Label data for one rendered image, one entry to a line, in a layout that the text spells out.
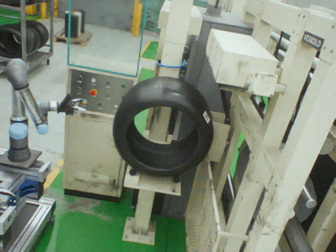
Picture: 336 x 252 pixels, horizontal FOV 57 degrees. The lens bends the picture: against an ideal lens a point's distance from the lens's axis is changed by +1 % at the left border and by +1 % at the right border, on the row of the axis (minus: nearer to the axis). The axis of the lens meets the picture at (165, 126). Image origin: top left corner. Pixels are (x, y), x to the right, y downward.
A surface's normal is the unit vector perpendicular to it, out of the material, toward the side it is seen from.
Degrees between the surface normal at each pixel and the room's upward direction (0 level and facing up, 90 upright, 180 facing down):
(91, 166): 90
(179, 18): 90
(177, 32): 90
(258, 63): 90
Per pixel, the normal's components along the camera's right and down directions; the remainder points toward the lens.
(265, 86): 0.01, 0.14
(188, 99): 0.34, -0.27
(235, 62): -0.04, 0.44
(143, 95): -0.31, -0.32
